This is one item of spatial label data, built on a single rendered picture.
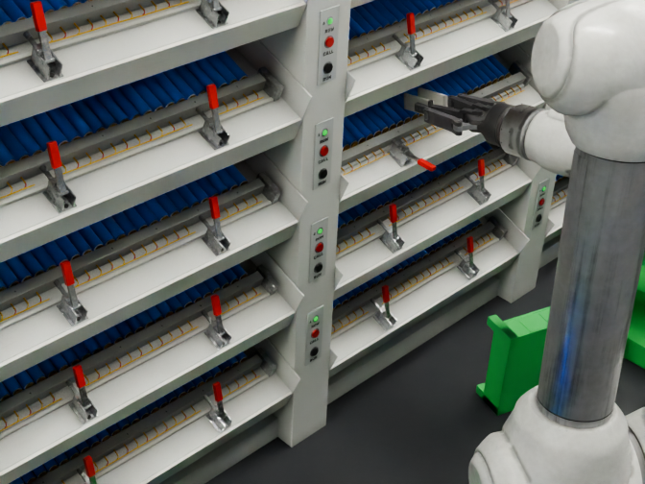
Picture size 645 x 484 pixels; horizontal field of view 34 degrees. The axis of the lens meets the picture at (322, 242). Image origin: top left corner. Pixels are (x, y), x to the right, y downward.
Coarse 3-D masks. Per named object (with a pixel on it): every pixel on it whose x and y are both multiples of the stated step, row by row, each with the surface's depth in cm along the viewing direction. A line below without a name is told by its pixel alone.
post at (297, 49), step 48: (336, 0) 162; (288, 48) 164; (336, 96) 171; (288, 144) 173; (336, 144) 177; (336, 192) 182; (288, 240) 183; (336, 240) 189; (288, 336) 194; (288, 432) 207
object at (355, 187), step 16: (512, 48) 222; (512, 64) 221; (528, 64) 220; (528, 80) 219; (528, 96) 219; (416, 144) 199; (432, 144) 201; (448, 144) 202; (464, 144) 206; (368, 160) 193; (384, 160) 194; (432, 160) 201; (352, 176) 189; (368, 176) 190; (384, 176) 192; (400, 176) 195; (352, 192) 187; (368, 192) 190
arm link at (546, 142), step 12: (540, 120) 177; (552, 120) 175; (528, 132) 178; (540, 132) 176; (552, 132) 174; (564, 132) 173; (528, 144) 178; (540, 144) 175; (552, 144) 174; (564, 144) 172; (528, 156) 180; (540, 156) 176; (552, 156) 174; (564, 156) 173; (552, 168) 176; (564, 168) 174
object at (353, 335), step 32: (480, 224) 241; (512, 224) 240; (416, 256) 228; (448, 256) 234; (480, 256) 237; (512, 256) 240; (384, 288) 212; (416, 288) 224; (448, 288) 228; (352, 320) 215; (384, 320) 215; (416, 320) 223; (352, 352) 210
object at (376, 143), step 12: (504, 84) 215; (516, 84) 218; (480, 96) 210; (492, 96) 214; (420, 120) 200; (396, 132) 196; (408, 132) 198; (360, 144) 191; (372, 144) 192; (384, 144) 194; (408, 144) 197; (348, 156) 188; (360, 156) 191; (384, 156) 193
